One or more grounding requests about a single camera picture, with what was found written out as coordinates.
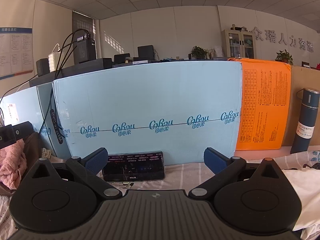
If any long black desk shelf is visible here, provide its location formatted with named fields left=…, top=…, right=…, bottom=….
left=29, top=58, right=113, bottom=88

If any printed striped bedsheet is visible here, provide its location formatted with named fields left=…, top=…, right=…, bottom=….
left=0, top=150, right=320, bottom=240

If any green potted plant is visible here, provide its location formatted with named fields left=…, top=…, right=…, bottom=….
left=275, top=49, right=294, bottom=66
left=190, top=46, right=209, bottom=60

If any tall black monitor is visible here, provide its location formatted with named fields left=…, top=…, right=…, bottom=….
left=137, top=45, right=154, bottom=61

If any blue bordered wall poster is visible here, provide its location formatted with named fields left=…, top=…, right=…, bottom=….
left=0, top=27, right=34, bottom=80

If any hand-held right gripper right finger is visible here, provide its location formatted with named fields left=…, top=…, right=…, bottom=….
left=189, top=147, right=290, bottom=200

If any large light blue box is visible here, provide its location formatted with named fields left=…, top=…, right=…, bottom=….
left=52, top=60, right=243, bottom=165

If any pink cloth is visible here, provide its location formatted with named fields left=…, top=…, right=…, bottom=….
left=0, top=138, right=27, bottom=191

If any light blue box red label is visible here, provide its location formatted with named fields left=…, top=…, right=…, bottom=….
left=0, top=82, right=55, bottom=157

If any grey wall lettering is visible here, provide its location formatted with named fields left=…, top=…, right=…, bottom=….
left=251, top=26, right=316, bottom=53

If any black smartphone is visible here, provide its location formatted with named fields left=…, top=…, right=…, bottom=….
left=102, top=151, right=166, bottom=182

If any small black monitor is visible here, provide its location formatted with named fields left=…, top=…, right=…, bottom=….
left=114, top=53, right=131, bottom=64

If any brown cardboard box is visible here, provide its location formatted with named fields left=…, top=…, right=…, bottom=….
left=281, top=65, right=320, bottom=147

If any clear plastic container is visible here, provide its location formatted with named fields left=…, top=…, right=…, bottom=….
left=48, top=44, right=66, bottom=72

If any dark blue vacuum bottle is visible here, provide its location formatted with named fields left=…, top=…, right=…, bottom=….
left=290, top=87, right=320, bottom=155

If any small black speaker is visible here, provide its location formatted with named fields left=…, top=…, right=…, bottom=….
left=36, top=58, right=50, bottom=77

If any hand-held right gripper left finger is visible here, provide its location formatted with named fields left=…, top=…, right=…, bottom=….
left=24, top=148, right=123, bottom=200

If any black device box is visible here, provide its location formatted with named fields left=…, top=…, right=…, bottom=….
left=72, top=30, right=97, bottom=64

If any beige glass door cabinet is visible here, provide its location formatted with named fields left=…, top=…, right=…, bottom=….
left=221, top=29, right=257, bottom=60

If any white and black garment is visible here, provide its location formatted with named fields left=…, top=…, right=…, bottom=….
left=281, top=167, right=320, bottom=240

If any orange cardboard box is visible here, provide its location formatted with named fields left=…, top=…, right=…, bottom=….
left=227, top=58, right=292, bottom=151

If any black cable with label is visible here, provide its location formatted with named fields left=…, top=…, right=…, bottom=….
left=40, top=30, right=88, bottom=146

